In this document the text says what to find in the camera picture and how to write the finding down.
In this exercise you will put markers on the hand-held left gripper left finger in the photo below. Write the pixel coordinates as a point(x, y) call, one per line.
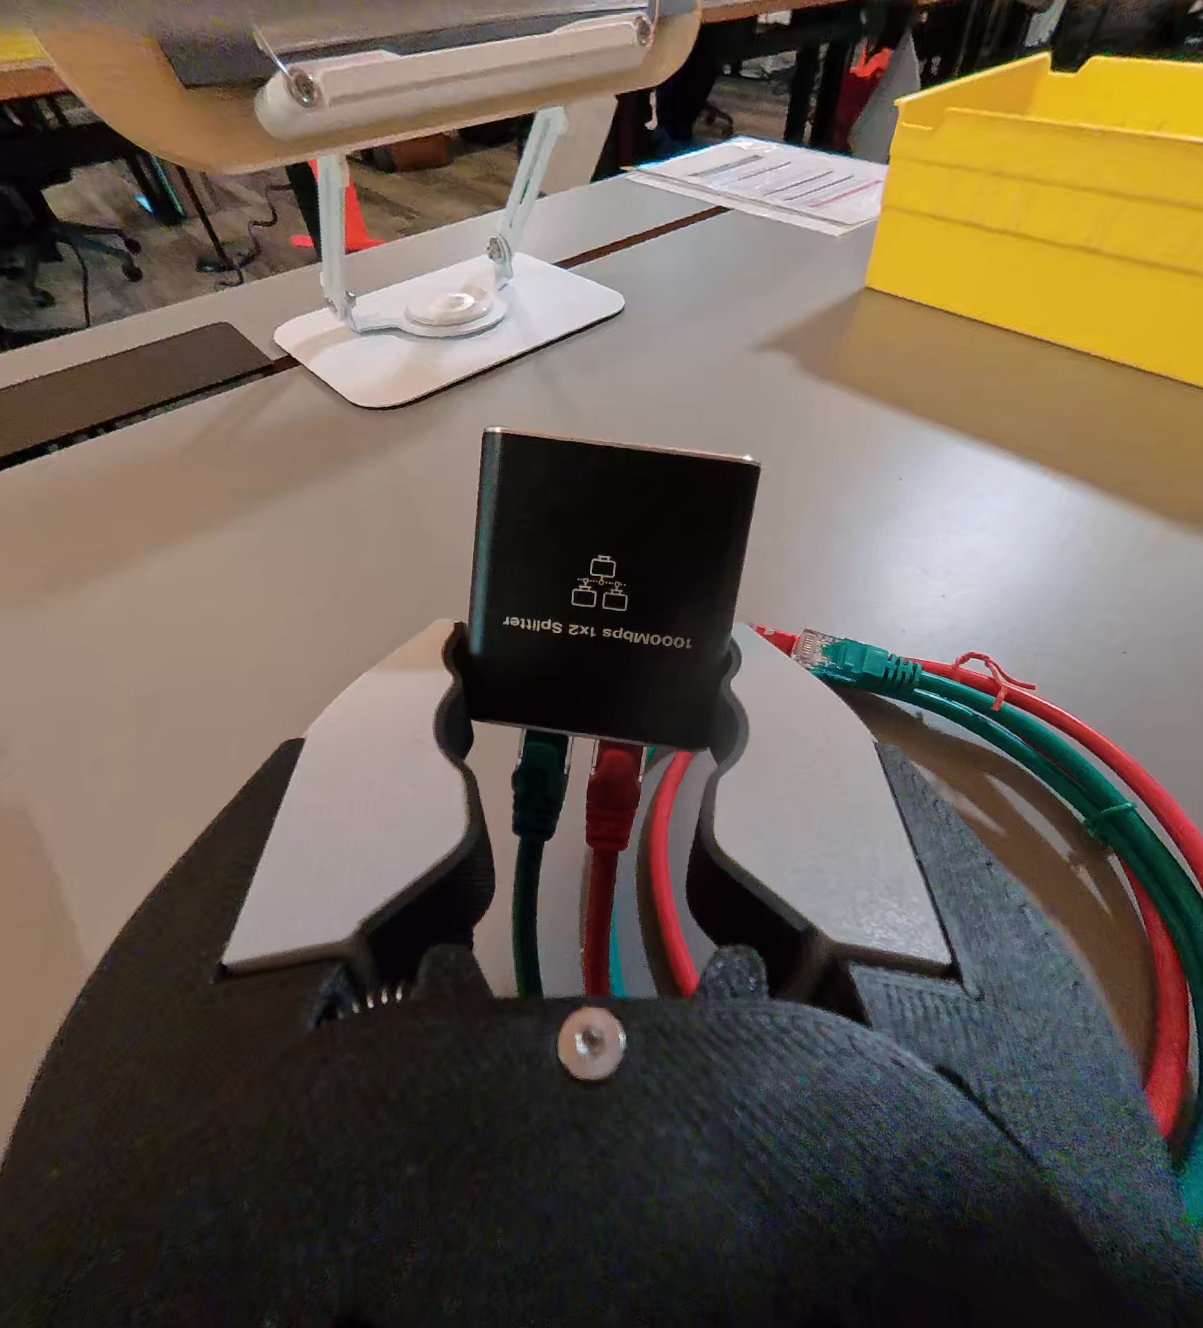
point(362, 819)

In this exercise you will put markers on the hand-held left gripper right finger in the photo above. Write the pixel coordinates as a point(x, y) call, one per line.
point(819, 830)

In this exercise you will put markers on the black ethernet splitter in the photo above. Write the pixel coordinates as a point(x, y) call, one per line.
point(611, 539)

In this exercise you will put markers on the yellow plastic bin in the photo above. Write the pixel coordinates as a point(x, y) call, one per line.
point(1058, 208)

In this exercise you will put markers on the grey desk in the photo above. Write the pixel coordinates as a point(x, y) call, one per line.
point(197, 622)

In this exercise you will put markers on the red twist tie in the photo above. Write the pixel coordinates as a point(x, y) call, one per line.
point(990, 679)

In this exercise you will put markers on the green twist tie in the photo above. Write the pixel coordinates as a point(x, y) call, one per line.
point(1109, 822)

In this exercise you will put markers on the white tablet stand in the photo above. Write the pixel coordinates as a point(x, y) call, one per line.
point(518, 331)

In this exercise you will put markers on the printed paper sheet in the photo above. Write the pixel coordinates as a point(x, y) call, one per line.
point(767, 181)

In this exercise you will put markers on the black office chair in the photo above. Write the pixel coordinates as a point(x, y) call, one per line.
point(31, 238)

